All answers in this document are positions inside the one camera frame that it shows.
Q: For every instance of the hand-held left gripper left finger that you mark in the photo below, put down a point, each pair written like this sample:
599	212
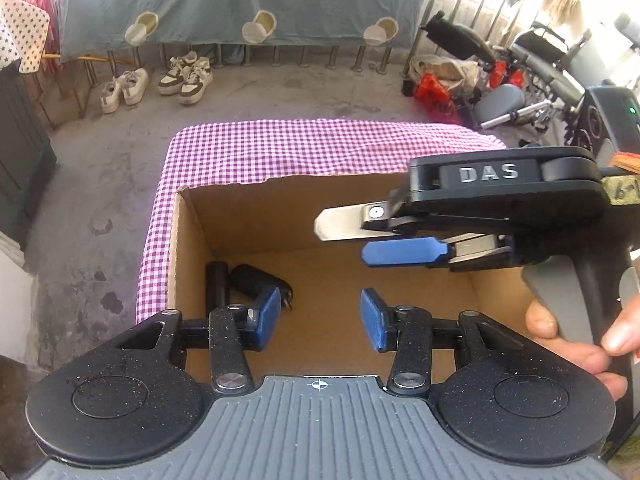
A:
267	317

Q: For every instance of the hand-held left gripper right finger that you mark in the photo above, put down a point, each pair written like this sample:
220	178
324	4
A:
374	320

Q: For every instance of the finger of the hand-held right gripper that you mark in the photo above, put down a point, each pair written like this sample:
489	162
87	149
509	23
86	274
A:
340	222
405	252

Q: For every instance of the brown cardboard box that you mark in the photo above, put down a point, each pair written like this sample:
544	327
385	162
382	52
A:
300	220

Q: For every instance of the black cylinder bottle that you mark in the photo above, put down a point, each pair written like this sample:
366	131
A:
218	285

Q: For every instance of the person's right hand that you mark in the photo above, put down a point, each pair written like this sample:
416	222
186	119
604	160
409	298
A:
542	322

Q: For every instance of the purple checkered tablecloth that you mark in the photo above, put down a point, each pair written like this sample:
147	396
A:
300	150

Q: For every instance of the grey padded saddle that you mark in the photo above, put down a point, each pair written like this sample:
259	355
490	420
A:
500	102

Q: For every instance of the red plastic bag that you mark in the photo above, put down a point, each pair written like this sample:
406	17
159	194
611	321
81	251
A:
430	92

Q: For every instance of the black wheelchair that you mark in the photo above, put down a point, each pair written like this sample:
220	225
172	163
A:
550	72

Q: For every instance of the beige cloth bag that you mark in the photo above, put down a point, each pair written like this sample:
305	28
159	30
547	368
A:
445	67

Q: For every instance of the black padded seat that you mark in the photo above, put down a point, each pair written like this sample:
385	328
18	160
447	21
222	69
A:
460	37

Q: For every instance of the metal balcony railing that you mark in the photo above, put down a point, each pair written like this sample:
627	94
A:
276	55

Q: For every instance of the white and brown sneaker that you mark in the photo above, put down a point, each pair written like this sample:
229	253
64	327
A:
176	76
196	82

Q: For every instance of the beige hanging towel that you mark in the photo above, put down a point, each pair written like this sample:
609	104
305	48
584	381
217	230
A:
562	2

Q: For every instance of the blue dotted bed sheet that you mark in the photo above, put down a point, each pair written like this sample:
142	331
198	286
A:
200	5

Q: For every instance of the dark grey cabinet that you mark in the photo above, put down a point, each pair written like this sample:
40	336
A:
20	150

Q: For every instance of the yellow stick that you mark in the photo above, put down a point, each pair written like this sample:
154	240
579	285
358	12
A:
90	58

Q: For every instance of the white star print cloth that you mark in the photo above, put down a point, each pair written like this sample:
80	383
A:
20	30

